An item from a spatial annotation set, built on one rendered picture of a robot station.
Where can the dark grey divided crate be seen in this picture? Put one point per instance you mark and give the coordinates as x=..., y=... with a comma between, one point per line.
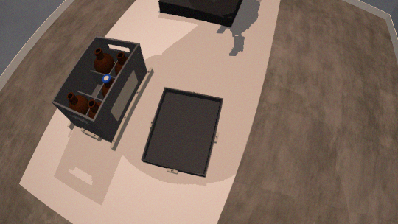
x=84, y=80

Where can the brown bottle with green label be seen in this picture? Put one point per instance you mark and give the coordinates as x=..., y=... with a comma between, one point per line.
x=107, y=84

